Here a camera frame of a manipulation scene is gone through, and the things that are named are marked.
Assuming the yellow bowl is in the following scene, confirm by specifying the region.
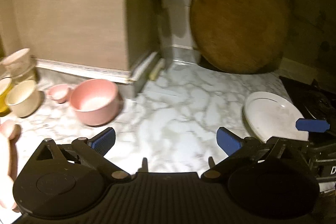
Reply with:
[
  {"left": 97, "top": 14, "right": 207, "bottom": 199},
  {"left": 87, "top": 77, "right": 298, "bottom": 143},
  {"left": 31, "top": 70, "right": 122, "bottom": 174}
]
[{"left": 0, "top": 76, "right": 14, "bottom": 116}]

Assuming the round wooden cutting board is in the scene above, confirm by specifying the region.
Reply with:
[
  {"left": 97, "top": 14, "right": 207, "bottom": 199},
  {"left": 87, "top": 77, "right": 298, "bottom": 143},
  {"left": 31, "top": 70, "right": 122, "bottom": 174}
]
[{"left": 189, "top": 0, "right": 292, "bottom": 74}]

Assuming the clear plastic container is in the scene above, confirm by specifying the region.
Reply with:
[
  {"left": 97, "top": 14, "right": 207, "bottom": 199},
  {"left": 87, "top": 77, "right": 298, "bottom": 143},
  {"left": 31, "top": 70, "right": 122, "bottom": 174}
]
[{"left": 10, "top": 60, "right": 38, "bottom": 84}]

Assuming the small pink dish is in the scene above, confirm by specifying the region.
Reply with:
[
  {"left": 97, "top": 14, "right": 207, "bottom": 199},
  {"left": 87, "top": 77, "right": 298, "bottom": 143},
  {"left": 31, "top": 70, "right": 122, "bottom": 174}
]
[{"left": 47, "top": 84, "right": 72, "bottom": 104}]

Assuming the white plate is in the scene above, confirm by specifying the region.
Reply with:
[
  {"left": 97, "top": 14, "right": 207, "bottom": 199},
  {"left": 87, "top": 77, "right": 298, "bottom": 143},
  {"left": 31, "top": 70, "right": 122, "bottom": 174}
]
[{"left": 244, "top": 91, "right": 310, "bottom": 144}]

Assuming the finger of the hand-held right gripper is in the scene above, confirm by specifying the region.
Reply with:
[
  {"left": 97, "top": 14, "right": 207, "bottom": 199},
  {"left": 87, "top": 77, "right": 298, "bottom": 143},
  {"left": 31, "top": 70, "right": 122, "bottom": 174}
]
[{"left": 295, "top": 118, "right": 336, "bottom": 136}]

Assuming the pale pink utensil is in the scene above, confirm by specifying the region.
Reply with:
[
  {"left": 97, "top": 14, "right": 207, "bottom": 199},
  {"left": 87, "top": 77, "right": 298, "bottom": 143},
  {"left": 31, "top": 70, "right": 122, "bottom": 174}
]
[{"left": 0, "top": 119, "right": 22, "bottom": 212}]

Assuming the kitchen cleaver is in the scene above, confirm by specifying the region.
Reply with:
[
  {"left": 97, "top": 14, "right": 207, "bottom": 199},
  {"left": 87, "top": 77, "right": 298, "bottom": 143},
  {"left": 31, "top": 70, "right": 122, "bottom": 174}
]
[{"left": 149, "top": 0, "right": 174, "bottom": 62}]

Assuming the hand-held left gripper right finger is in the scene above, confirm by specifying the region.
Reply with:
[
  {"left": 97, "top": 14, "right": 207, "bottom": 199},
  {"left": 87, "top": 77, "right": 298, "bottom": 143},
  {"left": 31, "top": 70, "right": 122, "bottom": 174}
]
[{"left": 201, "top": 127, "right": 313, "bottom": 184}]

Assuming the black stove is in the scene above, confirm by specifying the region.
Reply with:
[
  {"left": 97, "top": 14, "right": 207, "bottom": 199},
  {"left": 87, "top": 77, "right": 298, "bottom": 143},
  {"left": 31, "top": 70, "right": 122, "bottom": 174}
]
[{"left": 279, "top": 75, "right": 336, "bottom": 136}]

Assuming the large pink bowl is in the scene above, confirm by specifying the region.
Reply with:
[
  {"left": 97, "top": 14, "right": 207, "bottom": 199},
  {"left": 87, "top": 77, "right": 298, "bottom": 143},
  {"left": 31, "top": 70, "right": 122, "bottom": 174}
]
[{"left": 70, "top": 79, "right": 124, "bottom": 126}]

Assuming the cream handle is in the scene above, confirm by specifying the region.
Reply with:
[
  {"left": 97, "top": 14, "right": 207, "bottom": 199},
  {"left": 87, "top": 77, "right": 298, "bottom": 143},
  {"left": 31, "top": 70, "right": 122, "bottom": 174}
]
[{"left": 149, "top": 60, "right": 165, "bottom": 82}]

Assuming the white bowl with pink hearts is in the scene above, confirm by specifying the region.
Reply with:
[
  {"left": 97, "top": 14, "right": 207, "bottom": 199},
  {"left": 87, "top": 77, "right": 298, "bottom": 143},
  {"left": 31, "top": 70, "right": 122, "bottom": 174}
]
[{"left": 1, "top": 48, "right": 32, "bottom": 73}]

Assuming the cream bowl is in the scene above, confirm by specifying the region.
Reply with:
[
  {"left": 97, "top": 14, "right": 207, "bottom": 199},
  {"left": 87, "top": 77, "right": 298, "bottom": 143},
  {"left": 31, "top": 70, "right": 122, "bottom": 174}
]
[{"left": 5, "top": 80, "right": 42, "bottom": 118}]

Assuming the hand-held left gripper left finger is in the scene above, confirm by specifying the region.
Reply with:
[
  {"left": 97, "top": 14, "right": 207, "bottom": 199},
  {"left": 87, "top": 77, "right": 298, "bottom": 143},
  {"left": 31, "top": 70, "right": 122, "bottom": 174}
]
[{"left": 35, "top": 127, "right": 132, "bottom": 184}]

